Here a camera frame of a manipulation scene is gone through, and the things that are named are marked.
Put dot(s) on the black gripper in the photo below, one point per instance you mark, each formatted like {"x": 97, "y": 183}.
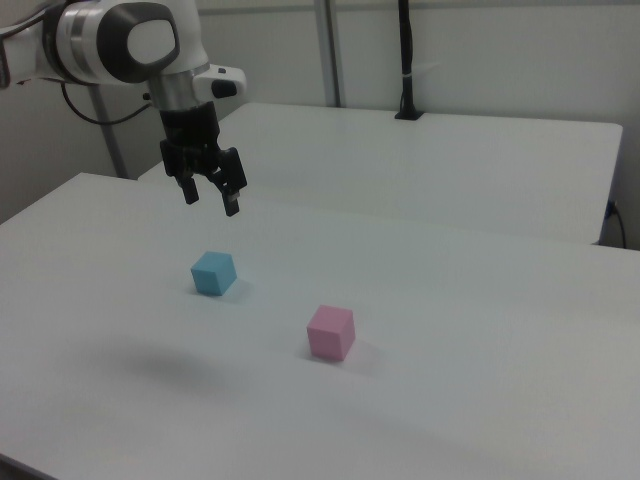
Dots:
{"x": 190, "y": 135}

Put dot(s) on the blue foam cube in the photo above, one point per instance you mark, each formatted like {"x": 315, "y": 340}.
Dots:
{"x": 212, "y": 274}

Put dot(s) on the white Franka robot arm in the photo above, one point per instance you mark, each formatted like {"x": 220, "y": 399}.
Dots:
{"x": 150, "y": 45}

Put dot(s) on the pink foam cube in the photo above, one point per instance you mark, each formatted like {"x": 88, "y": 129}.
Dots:
{"x": 330, "y": 333}

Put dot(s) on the adjacent white table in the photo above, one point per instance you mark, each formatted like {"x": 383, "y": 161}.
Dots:
{"x": 400, "y": 165}

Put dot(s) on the black pole stand with base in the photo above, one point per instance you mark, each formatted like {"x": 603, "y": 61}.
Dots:
{"x": 406, "y": 55}

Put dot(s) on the grey partition post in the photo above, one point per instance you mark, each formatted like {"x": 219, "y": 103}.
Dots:
{"x": 109, "y": 135}
{"x": 332, "y": 50}

